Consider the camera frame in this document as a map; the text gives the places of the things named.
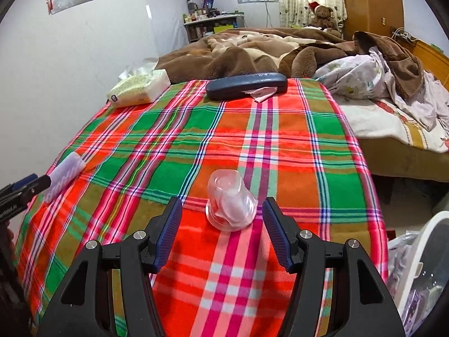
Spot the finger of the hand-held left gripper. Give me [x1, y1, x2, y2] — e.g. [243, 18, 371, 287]
[9, 174, 39, 191]
[0, 176, 52, 206]

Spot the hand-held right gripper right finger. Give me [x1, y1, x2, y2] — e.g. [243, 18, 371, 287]
[262, 197, 407, 337]

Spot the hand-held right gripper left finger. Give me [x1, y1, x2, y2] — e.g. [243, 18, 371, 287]
[37, 197, 184, 337]

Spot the white foam net sleeve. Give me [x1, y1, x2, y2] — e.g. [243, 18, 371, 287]
[44, 152, 87, 203]

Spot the clear plastic cup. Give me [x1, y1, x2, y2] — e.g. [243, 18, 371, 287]
[207, 169, 259, 233]

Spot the white round trash bin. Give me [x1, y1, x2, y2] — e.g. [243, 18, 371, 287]
[386, 211, 449, 337]

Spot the person's left hand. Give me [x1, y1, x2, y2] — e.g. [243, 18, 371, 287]
[0, 223, 15, 253]

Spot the plaid tablecloth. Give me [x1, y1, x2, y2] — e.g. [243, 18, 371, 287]
[14, 77, 391, 337]

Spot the clear plastic bin liner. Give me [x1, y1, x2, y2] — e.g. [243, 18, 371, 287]
[387, 229, 449, 334]

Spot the soft tissue pack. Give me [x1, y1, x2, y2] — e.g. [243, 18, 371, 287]
[107, 67, 172, 109]

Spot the wooden bed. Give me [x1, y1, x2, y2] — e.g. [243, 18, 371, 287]
[156, 28, 449, 184]

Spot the pink lens cloth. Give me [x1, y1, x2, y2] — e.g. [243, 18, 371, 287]
[242, 86, 278, 102]

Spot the dark blue glasses case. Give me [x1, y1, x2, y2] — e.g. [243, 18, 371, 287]
[205, 72, 289, 102]

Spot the printed bedsheet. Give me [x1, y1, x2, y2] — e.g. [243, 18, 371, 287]
[336, 96, 449, 154]

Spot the white floral quilt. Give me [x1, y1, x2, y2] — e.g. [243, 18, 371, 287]
[311, 45, 449, 131]

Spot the brown fleece blanket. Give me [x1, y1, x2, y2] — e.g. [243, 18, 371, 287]
[156, 28, 427, 101]

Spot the white shelf unit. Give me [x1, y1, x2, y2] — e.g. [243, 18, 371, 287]
[183, 13, 245, 43]

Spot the row of small bottles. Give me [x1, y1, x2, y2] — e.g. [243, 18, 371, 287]
[183, 0, 243, 24]

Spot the brown teddy bear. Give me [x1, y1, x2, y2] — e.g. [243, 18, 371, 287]
[308, 1, 343, 31]

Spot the patterned curtain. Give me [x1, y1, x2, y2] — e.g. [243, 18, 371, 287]
[277, 0, 348, 29]

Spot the wooden wardrobe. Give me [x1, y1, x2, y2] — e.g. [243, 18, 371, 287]
[338, 0, 405, 38]

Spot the power strip with cables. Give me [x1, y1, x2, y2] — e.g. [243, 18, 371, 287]
[389, 26, 419, 43]

